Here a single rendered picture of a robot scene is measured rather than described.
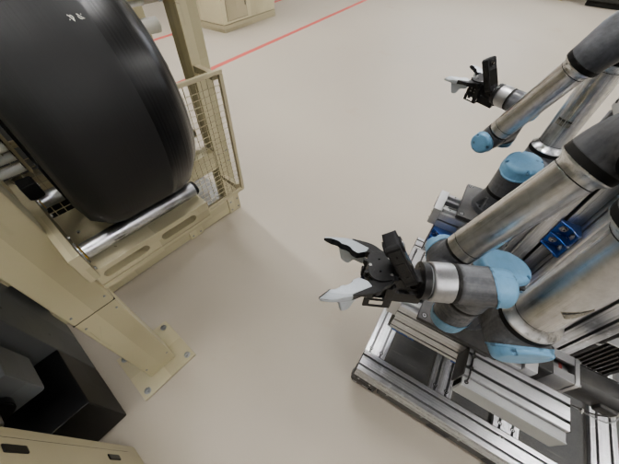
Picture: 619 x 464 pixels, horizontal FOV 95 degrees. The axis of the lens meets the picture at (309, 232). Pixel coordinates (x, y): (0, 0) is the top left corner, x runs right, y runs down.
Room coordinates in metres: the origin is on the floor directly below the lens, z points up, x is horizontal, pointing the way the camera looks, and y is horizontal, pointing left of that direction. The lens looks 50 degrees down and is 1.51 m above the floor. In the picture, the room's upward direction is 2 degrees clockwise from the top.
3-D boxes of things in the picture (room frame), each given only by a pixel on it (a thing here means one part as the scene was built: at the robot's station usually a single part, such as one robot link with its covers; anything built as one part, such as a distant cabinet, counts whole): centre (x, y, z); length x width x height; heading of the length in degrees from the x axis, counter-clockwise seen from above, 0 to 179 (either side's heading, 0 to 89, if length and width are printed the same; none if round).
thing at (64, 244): (0.49, 0.70, 0.90); 0.40 x 0.03 x 0.10; 52
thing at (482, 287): (0.28, -0.32, 1.04); 0.11 x 0.08 x 0.09; 86
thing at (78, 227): (0.63, 0.59, 0.80); 0.37 x 0.36 x 0.02; 52
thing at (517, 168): (0.84, -0.73, 0.88); 0.13 x 0.12 x 0.14; 125
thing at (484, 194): (0.83, -0.72, 0.77); 0.15 x 0.15 x 0.10
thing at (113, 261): (0.54, 0.48, 0.83); 0.36 x 0.09 x 0.06; 142
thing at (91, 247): (0.54, 0.48, 0.90); 0.35 x 0.05 x 0.05; 142
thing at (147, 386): (0.41, 0.73, 0.01); 0.27 x 0.27 x 0.02; 52
